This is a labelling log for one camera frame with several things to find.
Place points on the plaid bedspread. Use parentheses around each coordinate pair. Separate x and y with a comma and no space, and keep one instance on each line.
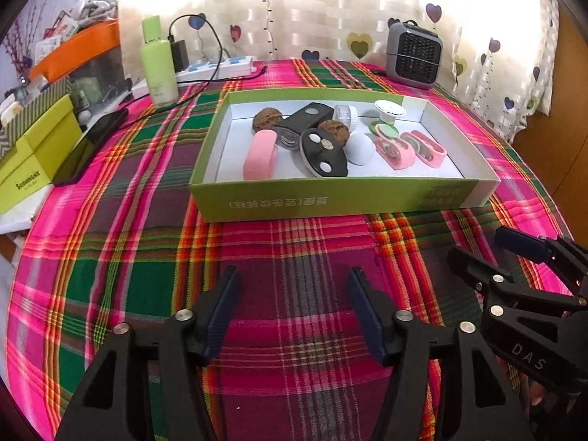
(127,244)

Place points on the pink U-shaped clip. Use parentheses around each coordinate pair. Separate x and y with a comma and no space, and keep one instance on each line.
(428,150)

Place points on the grey mini fan heater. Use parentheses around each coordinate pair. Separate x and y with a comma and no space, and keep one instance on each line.
(413,54)

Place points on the striped gift box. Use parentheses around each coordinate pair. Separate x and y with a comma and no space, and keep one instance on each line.
(31,112)

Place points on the green and white tray box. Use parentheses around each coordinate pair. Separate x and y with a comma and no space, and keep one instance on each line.
(297,153)

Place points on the white green suction cup holder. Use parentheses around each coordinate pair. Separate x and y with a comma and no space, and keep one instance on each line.
(389,112)

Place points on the pink flower branches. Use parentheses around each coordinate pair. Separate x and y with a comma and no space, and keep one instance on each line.
(24,33)

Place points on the pink clip with green pad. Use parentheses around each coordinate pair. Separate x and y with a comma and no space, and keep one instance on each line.
(397,152)

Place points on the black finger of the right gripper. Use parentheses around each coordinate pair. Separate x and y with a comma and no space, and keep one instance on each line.
(498,287)
(562,255)

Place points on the brown walnut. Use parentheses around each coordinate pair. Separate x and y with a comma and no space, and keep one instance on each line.
(337,129)
(266,119)

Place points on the black round disc holder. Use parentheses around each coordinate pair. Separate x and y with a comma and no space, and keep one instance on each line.
(322,154)

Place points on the black flashlight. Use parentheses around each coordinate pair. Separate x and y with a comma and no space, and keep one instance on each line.
(290,129)

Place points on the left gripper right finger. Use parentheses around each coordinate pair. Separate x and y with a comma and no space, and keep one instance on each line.
(475,401)

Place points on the heart pattern curtain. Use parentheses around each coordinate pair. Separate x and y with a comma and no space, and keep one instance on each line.
(497,55)

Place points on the yellow-green shoe box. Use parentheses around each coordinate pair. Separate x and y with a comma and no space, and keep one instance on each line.
(37,155)

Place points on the white mushroom knob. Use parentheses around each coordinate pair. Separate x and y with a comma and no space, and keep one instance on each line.
(360,149)

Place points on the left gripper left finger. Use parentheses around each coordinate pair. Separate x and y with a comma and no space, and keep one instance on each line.
(139,374)

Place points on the black power adapter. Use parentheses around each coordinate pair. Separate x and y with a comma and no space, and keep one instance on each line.
(179,54)

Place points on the green lotion bottle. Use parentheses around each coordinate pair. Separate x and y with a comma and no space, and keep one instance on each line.
(159,69)

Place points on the orange storage box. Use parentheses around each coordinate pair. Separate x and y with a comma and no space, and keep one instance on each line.
(78,51)

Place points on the black smartphone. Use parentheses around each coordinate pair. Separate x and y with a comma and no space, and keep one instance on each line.
(83,153)

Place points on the white blue power strip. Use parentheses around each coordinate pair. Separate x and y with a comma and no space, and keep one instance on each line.
(235,67)

